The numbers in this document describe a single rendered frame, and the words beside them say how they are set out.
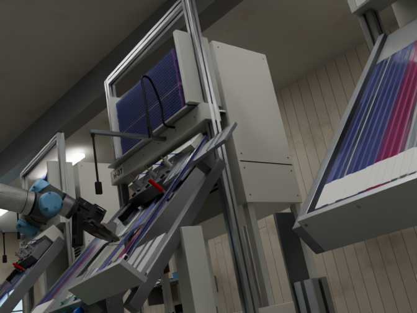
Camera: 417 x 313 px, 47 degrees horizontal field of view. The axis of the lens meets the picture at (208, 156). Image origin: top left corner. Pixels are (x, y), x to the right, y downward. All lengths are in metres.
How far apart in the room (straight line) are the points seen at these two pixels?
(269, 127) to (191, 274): 1.03
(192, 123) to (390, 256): 3.85
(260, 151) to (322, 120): 3.95
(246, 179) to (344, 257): 3.88
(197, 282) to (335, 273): 4.59
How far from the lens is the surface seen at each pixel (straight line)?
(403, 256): 5.33
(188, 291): 1.18
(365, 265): 5.52
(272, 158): 2.00
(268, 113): 2.10
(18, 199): 1.55
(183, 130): 1.88
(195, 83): 1.86
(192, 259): 1.19
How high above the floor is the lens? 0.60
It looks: 19 degrees up
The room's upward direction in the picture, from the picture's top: 11 degrees counter-clockwise
